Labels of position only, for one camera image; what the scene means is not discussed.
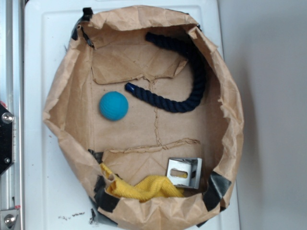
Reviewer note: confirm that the aluminium frame rail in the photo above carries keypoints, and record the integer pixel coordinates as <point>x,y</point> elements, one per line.
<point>11,188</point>

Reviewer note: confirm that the yellow cloth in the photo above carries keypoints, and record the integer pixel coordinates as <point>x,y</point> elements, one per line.
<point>150,187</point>

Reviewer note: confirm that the metal angle bracket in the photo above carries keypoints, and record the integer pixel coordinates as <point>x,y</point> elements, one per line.
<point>184,172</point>

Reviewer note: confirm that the black mounting plate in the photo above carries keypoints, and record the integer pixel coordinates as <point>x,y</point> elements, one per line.
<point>6,139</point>

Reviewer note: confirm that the teal rubber ball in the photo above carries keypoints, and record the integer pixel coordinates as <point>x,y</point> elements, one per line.
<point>113,106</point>

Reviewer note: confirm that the brown paper bag bin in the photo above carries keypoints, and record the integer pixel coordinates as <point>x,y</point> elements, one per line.
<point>183,103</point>

